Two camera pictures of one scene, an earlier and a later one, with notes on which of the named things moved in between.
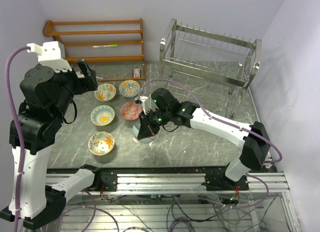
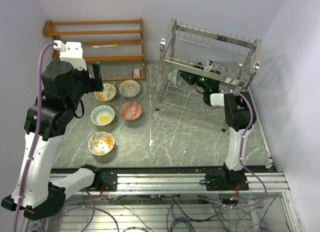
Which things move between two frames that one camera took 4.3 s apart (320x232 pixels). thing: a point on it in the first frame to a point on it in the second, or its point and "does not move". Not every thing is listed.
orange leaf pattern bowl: x=105 y=92 does not move
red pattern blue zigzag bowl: x=130 y=110 does not move
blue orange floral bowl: x=129 y=88 does not move
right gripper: x=147 y=129 to x=189 y=77
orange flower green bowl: x=101 y=143 does not move
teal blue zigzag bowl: x=135 y=130 to x=175 y=77
